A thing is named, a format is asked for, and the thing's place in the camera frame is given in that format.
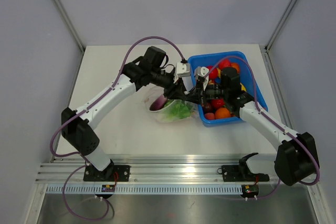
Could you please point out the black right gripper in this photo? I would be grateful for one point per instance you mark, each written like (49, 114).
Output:
(201, 93)

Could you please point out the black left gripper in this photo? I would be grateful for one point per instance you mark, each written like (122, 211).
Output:
(175, 91)

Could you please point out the purple onion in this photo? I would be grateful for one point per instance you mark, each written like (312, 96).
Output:
(158, 103)

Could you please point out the green lettuce head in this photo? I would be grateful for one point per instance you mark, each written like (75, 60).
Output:
(175, 110)

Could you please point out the clear dotted zip top bag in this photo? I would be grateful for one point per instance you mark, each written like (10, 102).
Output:
(151, 95)

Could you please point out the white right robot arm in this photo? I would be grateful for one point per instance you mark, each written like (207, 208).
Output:
(296, 157)

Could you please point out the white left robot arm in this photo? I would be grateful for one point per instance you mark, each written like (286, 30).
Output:
(79, 125)

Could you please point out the orange fruit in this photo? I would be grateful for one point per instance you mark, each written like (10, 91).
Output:
(222, 113)

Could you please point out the blue plastic bin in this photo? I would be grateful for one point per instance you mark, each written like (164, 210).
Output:
(245, 78)

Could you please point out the orange small pumpkin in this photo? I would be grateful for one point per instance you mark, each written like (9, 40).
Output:
(236, 66)

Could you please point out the red apple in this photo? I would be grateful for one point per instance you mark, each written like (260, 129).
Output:
(224, 64)

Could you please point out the dark purple plum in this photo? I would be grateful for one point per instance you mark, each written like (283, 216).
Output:
(208, 108)

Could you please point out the small pink peach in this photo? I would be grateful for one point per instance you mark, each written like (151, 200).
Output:
(210, 116)

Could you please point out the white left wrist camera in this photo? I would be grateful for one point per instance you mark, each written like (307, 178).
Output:
(181, 70)

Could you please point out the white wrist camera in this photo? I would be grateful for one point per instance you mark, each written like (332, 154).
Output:
(201, 77)
(181, 70)

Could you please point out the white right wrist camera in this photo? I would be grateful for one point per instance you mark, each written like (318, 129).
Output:
(201, 77)

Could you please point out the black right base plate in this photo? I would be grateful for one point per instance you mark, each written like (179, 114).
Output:
(241, 173)

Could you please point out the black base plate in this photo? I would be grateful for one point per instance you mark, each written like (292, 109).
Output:
(119, 173)
(241, 173)

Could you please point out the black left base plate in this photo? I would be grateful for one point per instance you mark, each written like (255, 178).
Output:
(119, 173)

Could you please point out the aluminium rail frame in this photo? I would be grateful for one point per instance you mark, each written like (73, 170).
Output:
(147, 177)

